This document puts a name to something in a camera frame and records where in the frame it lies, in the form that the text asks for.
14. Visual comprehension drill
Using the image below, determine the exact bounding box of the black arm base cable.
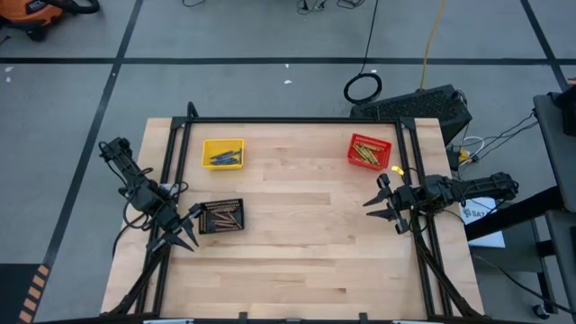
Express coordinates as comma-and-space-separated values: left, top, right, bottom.
111, 207, 154, 258

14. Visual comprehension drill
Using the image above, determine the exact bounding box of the black cable with coil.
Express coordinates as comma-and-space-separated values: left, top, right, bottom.
343, 0, 383, 105

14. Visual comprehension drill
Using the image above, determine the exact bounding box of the orange shop vacuum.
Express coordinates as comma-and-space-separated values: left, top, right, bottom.
0, 0, 101, 42

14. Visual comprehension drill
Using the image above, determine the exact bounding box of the yellow plastic basket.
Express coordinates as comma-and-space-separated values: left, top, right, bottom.
201, 138, 246, 171

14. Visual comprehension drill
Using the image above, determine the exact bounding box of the black metal beam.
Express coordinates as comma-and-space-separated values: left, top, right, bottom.
463, 186, 566, 242

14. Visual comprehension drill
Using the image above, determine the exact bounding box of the white paper sign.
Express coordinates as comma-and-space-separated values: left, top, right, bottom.
458, 197, 508, 249

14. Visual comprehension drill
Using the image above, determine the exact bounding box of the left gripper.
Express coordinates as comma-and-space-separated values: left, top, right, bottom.
146, 202, 203, 253

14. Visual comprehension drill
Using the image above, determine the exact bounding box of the black device on cart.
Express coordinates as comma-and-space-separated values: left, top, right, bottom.
548, 85, 576, 136

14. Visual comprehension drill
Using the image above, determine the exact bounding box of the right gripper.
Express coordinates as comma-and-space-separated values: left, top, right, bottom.
362, 173, 423, 236

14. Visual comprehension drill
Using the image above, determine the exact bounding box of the grey metal cart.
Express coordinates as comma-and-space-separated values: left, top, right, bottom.
533, 92, 576, 316

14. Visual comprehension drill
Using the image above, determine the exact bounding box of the yellow cable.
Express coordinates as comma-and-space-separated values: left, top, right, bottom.
418, 0, 448, 90

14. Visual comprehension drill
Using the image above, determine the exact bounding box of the white cable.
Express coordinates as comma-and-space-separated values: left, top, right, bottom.
461, 135, 487, 158

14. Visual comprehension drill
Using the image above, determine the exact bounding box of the black orange striped floor mat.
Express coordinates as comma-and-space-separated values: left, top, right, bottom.
0, 263, 50, 324

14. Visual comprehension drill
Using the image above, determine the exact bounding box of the black plastic basket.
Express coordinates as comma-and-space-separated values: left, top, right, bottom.
197, 197, 246, 235

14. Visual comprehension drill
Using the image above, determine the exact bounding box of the red plastic basket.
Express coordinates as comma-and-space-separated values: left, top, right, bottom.
346, 132, 392, 171

